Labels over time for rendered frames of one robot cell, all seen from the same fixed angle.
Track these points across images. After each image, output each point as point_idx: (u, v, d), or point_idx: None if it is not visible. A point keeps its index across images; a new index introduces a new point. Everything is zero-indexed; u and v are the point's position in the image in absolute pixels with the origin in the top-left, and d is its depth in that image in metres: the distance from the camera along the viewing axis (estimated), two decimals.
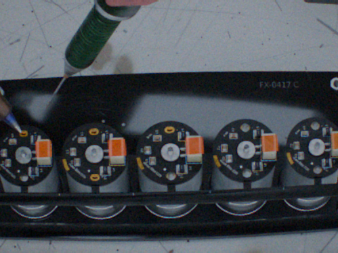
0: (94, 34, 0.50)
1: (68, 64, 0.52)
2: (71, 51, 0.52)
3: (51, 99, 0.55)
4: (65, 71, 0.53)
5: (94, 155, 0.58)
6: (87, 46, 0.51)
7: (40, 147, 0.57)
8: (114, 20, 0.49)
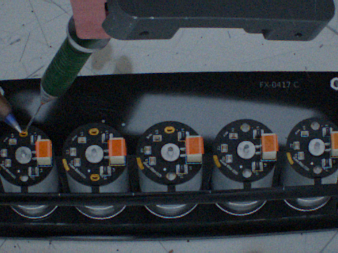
0: (67, 65, 0.52)
1: (43, 92, 0.54)
2: (47, 79, 0.54)
3: (29, 123, 0.58)
4: (41, 98, 0.55)
5: (94, 155, 0.58)
6: (61, 76, 0.53)
7: (40, 147, 0.57)
8: (85, 51, 0.51)
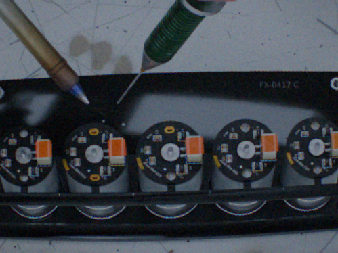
0: (177, 28, 0.50)
1: (147, 58, 0.52)
2: (152, 44, 0.52)
3: (124, 93, 0.56)
4: (142, 65, 0.53)
5: (94, 155, 0.58)
6: (169, 40, 0.51)
7: (40, 147, 0.57)
8: (199, 15, 0.49)
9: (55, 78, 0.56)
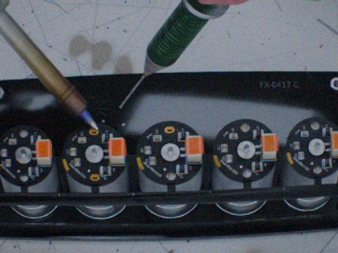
0: (181, 32, 0.50)
1: (150, 61, 0.52)
2: (154, 48, 0.51)
3: (127, 97, 0.55)
4: (145, 69, 0.53)
5: (94, 155, 0.58)
6: (173, 44, 0.51)
7: (40, 147, 0.57)
8: (202, 18, 0.49)
9: (64, 105, 0.58)
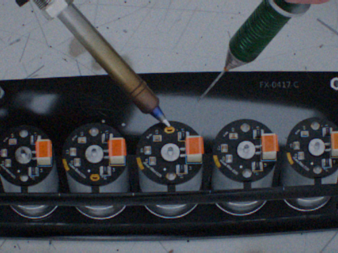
0: (264, 29, 0.50)
1: (232, 57, 0.52)
2: (237, 43, 0.52)
3: (205, 92, 0.55)
4: (227, 63, 0.53)
5: (94, 155, 0.58)
6: (255, 40, 0.51)
7: (40, 147, 0.57)
8: (286, 16, 0.49)
9: (135, 101, 0.58)
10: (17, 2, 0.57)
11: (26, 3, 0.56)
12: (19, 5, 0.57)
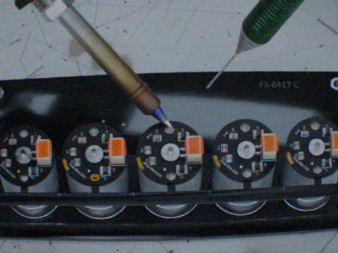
0: (280, 8, 0.48)
1: (245, 38, 0.50)
2: (251, 24, 0.49)
3: (215, 76, 0.53)
4: (239, 46, 0.51)
5: (94, 155, 0.58)
6: (270, 20, 0.48)
7: (40, 147, 0.57)
8: None
9: (137, 102, 0.58)
10: (16, 5, 0.57)
11: (25, 5, 0.56)
12: (19, 7, 0.57)
